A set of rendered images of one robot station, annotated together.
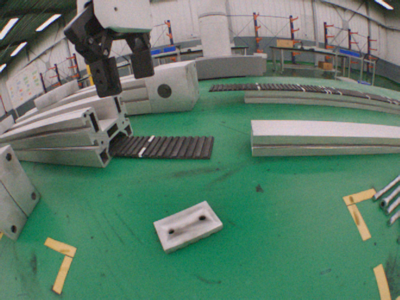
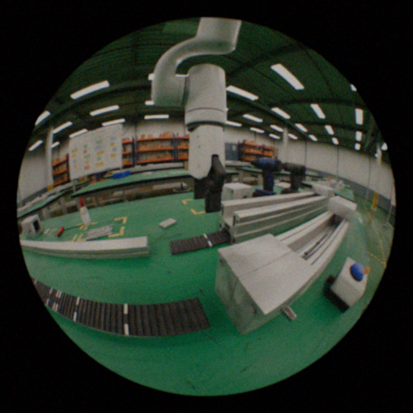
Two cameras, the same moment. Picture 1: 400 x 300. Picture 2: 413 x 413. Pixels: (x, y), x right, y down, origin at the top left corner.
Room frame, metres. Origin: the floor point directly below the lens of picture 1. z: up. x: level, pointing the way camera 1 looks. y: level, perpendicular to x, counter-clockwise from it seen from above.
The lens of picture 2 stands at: (0.45, -0.08, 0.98)
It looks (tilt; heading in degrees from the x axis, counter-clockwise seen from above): 21 degrees down; 146
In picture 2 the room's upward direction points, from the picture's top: straight up
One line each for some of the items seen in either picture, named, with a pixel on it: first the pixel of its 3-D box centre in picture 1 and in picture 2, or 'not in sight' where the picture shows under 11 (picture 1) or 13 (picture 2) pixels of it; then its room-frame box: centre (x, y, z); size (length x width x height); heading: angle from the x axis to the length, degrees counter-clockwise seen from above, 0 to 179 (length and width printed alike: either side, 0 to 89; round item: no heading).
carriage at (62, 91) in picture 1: (56, 98); (342, 210); (0.52, 0.47, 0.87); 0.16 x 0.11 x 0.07; 75
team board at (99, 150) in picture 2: not in sight; (94, 171); (-2.69, -0.96, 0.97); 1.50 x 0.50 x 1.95; 82
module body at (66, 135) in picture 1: (22, 138); (304, 205); (0.34, 0.51, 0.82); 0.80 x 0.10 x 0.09; 75
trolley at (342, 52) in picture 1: (355, 72); not in sight; (2.73, -3.59, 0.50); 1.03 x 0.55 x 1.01; 177
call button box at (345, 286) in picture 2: not in sight; (346, 281); (0.57, 0.16, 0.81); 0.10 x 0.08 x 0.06; 165
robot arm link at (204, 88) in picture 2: not in sight; (204, 90); (0.22, 0.07, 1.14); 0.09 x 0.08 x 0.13; 74
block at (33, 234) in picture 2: not in sight; (33, 227); (-0.13, -0.79, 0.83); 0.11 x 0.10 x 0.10; 167
